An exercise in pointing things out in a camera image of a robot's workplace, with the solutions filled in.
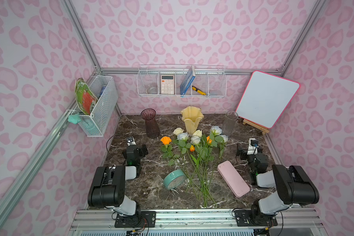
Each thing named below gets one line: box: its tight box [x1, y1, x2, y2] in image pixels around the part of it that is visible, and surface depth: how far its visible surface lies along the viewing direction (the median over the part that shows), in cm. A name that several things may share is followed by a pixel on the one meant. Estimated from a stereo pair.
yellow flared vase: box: [179, 105, 205, 136], surface depth 95 cm
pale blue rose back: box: [209, 125, 223, 148], surface depth 103 cm
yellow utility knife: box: [191, 85, 207, 96], surface depth 100 cm
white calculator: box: [160, 74, 175, 95], surface depth 97 cm
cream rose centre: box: [192, 129, 203, 138], surface depth 103 cm
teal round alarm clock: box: [163, 169, 187, 191], surface depth 80 cm
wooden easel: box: [242, 118, 270, 136], surface depth 109 cm
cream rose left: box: [173, 127, 184, 136], surface depth 106 cm
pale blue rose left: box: [177, 132, 189, 155], surface depth 102 cm
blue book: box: [179, 64, 196, 97], surface depth 90 cm
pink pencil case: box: [217, 160, 251, 199], surface depth 85 cm
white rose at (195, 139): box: [190, 135, 201, 145], surface depth 99 cm
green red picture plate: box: [74, 77, 98, 116], surface depth 75 cm
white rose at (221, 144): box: [218, 134, 229, 160], surface depth 100 cm
